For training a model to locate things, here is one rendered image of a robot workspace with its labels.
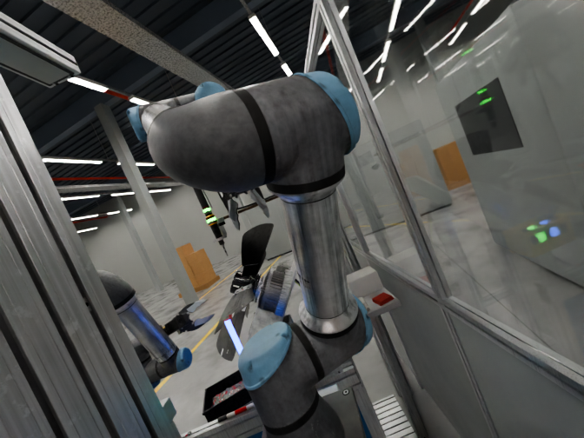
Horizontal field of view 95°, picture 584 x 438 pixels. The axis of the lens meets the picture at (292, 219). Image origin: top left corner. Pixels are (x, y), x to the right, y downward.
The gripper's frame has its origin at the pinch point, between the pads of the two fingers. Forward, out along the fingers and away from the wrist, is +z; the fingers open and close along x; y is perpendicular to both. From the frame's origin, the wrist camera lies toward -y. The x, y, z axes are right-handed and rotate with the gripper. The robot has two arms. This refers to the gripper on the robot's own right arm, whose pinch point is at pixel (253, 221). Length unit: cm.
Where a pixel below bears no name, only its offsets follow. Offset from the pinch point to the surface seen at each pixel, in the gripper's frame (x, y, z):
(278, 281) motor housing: -8, -54, 33
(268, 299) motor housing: -15, -49, 38
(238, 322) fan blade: -34, -51, 44
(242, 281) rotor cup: -25, -55, 26
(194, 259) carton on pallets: -337, -796, 43
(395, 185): 45.0, -5.5, 7.6
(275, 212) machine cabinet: -30, -779, 8
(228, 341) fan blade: -42, -50, 50
